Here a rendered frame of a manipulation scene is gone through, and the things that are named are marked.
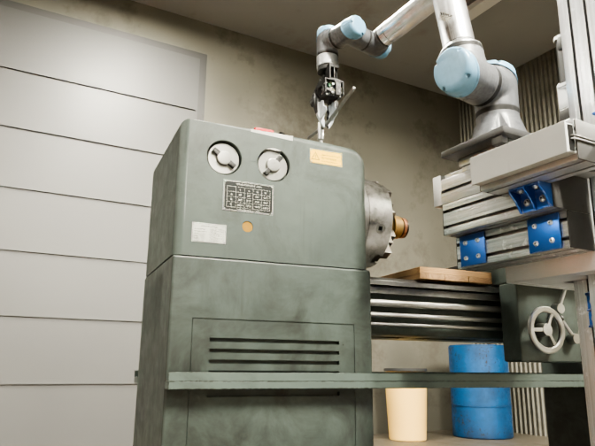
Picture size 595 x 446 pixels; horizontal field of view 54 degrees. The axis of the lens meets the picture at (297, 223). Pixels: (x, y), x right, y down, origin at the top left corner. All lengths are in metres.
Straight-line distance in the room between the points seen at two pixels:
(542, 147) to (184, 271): 0.92
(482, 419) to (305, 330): 3.89
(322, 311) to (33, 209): 3.22
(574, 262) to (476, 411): 3.96
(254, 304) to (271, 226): 0.23
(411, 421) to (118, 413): 2.30
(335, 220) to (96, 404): 3.11
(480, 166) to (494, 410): 4.15
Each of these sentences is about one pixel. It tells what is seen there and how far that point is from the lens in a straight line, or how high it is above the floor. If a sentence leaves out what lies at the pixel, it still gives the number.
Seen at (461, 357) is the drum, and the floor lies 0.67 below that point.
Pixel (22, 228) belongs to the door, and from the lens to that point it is 4.57.
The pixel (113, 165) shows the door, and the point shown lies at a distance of 4.79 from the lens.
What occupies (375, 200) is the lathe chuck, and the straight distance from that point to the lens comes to 1.98.
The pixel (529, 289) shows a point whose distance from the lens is 2.17.
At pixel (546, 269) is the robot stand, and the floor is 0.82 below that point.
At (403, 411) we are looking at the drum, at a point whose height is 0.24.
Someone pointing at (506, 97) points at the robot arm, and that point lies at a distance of 1.69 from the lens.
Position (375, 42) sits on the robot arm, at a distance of 2.11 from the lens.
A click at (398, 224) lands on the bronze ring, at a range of 2.14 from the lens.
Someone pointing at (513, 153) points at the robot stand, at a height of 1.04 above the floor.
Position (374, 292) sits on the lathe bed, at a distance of 1.91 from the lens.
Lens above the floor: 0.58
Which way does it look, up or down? 14 degrees up
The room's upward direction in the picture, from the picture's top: 1 degrees clockwise
